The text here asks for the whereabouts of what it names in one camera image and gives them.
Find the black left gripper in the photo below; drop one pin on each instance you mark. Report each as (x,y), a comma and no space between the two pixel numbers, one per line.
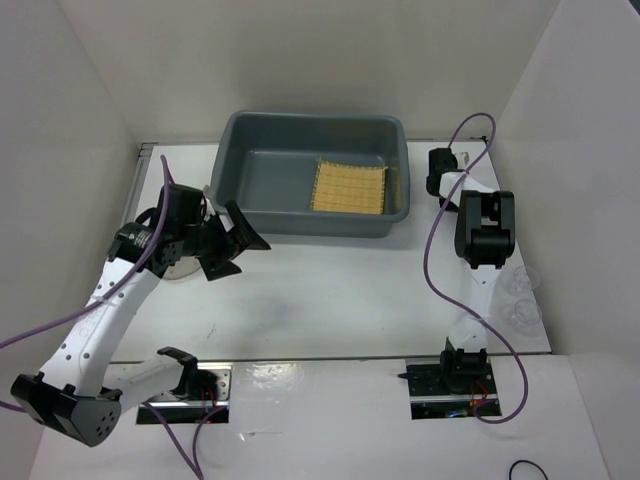
(239,238)

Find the clear square plate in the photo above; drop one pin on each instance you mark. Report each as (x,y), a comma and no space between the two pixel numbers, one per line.
(181,269)

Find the yellow bamboo mat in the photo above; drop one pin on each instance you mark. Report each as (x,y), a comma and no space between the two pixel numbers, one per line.
(342,188)

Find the grey plastic bin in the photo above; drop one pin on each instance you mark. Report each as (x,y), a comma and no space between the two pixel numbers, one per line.
(266,162)

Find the clear plastic cup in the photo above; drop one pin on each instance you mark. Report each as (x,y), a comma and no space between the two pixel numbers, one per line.
(522,280)
(524,315)

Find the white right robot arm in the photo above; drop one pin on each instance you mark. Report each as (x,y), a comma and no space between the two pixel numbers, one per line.
(484,239)

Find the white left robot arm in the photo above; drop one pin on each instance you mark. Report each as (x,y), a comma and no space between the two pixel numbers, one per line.
(74,393)

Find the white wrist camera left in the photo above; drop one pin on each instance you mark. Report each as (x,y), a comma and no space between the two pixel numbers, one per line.
(213,207)

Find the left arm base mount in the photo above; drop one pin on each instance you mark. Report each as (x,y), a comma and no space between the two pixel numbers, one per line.
(204,402)

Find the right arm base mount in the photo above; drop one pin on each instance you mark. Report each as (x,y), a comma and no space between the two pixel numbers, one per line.
(437,394)

